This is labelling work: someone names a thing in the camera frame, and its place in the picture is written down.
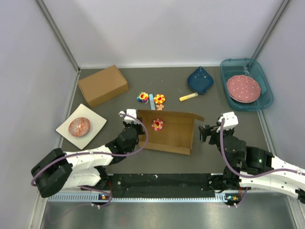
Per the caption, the pink plush flower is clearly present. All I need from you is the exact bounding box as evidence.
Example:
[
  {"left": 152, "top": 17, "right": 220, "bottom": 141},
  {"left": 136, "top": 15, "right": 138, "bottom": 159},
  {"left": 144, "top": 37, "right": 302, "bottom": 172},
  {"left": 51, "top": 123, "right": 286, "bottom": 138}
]
[{"left": 151, "top": 119, "right": 164, "bottom": 131}]

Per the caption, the teal transparent plastic bin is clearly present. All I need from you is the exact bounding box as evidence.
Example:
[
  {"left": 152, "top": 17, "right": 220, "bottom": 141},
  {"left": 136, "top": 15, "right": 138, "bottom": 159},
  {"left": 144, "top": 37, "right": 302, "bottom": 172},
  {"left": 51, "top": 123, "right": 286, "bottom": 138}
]
[{"left": 220, "top": 58, "right": 274, "bottom": 112}]

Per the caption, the yellow highlighter pen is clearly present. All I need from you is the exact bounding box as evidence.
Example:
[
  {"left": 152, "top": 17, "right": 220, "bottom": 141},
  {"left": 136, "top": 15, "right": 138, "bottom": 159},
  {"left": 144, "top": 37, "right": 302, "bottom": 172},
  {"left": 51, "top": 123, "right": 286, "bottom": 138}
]
[{"left": 179, "top": 93, "right": 199, "bottom": 102}]

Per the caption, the dark blue teardrop dish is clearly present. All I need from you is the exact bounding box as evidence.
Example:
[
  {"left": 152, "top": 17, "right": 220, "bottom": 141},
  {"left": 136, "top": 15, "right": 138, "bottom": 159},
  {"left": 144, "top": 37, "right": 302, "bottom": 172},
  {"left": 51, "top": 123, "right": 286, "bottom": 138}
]
[{"left": 187, "top": 66, "right": 214, "bottom": 94}]

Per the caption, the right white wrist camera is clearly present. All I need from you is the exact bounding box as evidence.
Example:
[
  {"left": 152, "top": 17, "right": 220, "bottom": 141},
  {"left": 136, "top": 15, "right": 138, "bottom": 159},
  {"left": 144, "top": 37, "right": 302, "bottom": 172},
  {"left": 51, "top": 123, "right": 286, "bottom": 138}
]
[{"left": 217, "top": 112, "right": 239, "bottom": 130}]

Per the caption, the pink polka dot plate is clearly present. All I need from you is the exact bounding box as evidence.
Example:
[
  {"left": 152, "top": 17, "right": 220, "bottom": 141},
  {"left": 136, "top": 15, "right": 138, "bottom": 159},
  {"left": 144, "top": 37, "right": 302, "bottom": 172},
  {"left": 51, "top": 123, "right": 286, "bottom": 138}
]
[{"left": 226, "top": 75, "right": 261, "bottom": 103}]

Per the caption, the rainbow plush flower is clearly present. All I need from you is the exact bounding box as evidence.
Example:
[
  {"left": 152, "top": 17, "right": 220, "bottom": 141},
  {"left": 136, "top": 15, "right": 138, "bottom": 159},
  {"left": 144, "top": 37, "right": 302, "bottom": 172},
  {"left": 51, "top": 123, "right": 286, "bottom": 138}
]
[{"left": 137, "top": 92, "right": 149, "bottom": 103}]

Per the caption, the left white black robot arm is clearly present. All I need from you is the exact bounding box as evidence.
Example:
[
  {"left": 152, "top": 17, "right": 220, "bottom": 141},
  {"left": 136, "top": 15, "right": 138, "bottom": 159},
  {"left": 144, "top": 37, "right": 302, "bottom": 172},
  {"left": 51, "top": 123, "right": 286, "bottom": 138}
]
[{"left": 31, "top": 118, "right": 147, "bottom": 198}]

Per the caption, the closed brown cardboard box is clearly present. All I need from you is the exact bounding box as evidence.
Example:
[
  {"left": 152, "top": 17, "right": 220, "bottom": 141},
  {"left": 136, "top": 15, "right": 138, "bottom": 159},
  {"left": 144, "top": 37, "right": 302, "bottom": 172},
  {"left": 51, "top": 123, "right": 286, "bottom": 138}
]
[{"left": 78, "top": 65, "right": 129, "bottom": 108}]

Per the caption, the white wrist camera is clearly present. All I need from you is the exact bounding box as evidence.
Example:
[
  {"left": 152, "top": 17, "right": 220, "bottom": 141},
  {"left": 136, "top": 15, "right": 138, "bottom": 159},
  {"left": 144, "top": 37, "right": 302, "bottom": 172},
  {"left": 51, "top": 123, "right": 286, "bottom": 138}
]
[
  {"left": 217, "top": 112, "right": 239, "bottom": 130},
  {"left": 119, "top": 109, "right": 138, "bottom": 124}
]

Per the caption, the light blue highlighter pen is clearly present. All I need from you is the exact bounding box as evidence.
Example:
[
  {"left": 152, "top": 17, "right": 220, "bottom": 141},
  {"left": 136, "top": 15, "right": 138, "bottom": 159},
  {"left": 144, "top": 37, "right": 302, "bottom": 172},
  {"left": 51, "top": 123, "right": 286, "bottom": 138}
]
[{"left": 149, "top": 94, "right": 156, "bottom": 110}]

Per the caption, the orange plush flower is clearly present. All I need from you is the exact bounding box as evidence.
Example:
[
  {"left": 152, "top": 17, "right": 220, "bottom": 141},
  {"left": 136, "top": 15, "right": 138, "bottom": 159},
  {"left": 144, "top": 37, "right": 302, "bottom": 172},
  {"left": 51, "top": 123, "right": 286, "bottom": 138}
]
[{"left": 153, "top": 94, "right": 166, "bottom": 104}]

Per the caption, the white square board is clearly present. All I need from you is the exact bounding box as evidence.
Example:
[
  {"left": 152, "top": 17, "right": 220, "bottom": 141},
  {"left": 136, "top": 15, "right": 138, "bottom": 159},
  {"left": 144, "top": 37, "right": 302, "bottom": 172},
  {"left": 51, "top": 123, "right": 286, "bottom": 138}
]
[{"left": 55, "top": 104, "right": 107, "bottom": 149}]

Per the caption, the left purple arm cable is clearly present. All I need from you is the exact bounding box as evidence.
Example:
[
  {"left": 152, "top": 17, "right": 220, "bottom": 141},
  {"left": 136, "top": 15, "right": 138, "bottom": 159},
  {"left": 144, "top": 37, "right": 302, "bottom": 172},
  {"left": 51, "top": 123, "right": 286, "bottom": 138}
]
[{"left": 30, "top": 113, "right": 149, "bottom": 208}]

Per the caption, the brown cardboard box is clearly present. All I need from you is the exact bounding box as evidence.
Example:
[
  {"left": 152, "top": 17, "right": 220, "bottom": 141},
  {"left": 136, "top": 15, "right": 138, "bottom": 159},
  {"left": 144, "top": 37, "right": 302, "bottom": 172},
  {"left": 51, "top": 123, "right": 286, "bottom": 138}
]
[
  {"left": 137, "top": 110, "right": 204, "bottom": 155},
  {"left": 78, "top": 65, "right": 129, "bottom": 108}
]

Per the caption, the grey slotted cable duct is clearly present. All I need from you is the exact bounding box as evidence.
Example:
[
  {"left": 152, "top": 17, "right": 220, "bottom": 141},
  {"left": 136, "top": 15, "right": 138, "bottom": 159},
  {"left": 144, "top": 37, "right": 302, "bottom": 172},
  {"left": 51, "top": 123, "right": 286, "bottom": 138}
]
[{"left": 47, "top": 192, "right": 241, "bottom": 203}]

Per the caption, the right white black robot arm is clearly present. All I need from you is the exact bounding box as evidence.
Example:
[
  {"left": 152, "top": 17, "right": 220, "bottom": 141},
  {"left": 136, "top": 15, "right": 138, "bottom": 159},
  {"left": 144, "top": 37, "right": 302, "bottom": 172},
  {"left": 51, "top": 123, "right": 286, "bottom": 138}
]
[{"left": 199, "top": 125, "right": 305, "bottom": 203}]

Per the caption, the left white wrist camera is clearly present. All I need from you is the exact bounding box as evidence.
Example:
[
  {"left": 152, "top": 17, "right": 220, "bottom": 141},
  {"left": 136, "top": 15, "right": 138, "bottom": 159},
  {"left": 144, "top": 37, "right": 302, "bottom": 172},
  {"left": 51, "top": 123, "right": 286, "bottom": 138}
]
[{"left": 119, "top": 109, "right": 138, "bottom": 124}]

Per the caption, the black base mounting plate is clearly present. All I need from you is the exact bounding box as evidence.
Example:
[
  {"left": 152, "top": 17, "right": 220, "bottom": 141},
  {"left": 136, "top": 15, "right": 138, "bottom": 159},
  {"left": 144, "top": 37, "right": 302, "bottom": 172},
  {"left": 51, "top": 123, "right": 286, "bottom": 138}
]
[{"left": 92, "top": 173, "right": 240, "bottom": 198}]

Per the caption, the red patterned bowl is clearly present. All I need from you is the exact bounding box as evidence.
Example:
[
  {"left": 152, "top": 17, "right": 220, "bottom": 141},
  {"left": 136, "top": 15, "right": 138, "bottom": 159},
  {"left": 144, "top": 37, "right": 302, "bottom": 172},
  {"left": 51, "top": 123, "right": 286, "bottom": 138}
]
[{"left": 68, "top": 117, "right": 91, "bottom": 137}]

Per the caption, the small orange patterned clip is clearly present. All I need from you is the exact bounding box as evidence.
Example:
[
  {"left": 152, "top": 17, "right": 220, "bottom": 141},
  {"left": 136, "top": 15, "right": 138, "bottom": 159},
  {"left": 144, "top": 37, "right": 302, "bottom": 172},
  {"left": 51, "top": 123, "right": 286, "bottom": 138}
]
[{"left": 156, "top": 104, "right": 164, "bottom": 111}]

